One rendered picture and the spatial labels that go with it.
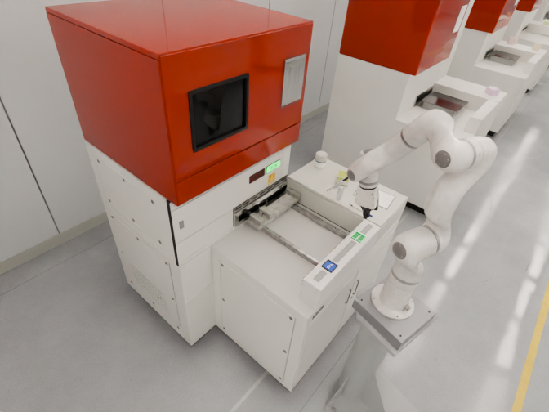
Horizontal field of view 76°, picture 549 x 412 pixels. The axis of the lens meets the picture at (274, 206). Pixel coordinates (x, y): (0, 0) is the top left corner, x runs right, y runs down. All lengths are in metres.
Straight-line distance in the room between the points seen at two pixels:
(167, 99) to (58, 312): 1.96
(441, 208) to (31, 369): 2.38
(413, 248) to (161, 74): 1.03
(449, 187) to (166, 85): 0.98
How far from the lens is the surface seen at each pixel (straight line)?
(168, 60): 1.21
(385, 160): 1.44
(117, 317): 2.70
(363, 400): 2.38
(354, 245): 1.76
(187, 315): 2.11
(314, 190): 2.03
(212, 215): 1.74
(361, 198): 1.64
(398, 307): 1.65
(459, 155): 1.18
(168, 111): 1.26
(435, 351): 2.76
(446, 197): 1.29
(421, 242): 1.39
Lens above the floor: 2.16
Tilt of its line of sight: 40 degrees down
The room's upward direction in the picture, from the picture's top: 5 degrees clockwise
